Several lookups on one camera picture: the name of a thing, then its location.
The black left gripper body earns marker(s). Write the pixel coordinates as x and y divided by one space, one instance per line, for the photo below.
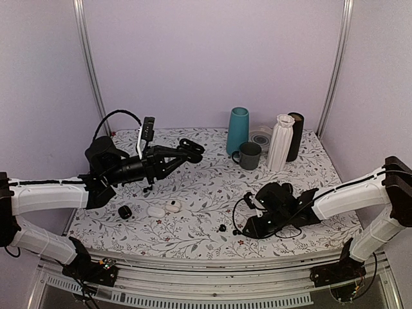
118 175

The floral patterned table mat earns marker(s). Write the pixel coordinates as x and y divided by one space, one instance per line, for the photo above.
210 193

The black cylinder vase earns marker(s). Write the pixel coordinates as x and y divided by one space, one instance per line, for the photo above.
296 137

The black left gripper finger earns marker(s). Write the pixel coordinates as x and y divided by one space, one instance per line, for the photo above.
166 168
179 152

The small black closed case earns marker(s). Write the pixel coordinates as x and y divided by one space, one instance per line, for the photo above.
125 212

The dark grey mug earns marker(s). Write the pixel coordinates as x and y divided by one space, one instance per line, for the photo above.
247 156

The right aluminium frame post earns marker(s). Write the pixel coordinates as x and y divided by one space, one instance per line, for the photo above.
344 33

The white open earbuds case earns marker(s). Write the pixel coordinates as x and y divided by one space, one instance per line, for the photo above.
173 206

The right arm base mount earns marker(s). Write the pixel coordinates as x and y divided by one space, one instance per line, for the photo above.
345 269

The left aluminium frame post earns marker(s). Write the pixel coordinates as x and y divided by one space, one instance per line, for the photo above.
80 17

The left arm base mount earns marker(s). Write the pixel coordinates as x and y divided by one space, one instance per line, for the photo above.
83 268

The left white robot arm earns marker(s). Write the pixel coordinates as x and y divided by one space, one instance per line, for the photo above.
19 197

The white closed earbuds case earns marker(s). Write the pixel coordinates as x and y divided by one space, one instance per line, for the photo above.
155 212

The teal tall vase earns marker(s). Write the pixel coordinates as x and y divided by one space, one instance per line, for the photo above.
238 129

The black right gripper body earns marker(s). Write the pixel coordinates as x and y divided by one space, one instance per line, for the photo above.
276 218

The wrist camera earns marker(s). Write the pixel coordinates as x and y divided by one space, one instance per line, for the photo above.
145 133
253 204

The white ribbed vase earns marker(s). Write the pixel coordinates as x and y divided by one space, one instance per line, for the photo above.
280 142

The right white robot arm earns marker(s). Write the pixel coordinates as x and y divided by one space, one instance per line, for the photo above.
389 186

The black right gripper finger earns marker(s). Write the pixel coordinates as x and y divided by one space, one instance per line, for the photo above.
253 235
248 229

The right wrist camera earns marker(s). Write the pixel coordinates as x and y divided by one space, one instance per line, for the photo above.
253 204

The aluminium frame post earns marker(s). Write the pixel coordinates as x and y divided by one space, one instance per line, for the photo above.
80 17
344 33

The black earbuds charging case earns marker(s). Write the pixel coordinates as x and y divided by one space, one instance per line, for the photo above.
193 151

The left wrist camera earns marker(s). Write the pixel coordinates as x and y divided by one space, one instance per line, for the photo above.
145 133

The front aluminium rail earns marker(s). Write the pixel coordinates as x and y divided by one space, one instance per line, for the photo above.
269 282

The clear glass dish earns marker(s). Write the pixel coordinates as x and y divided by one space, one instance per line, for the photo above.
261 136

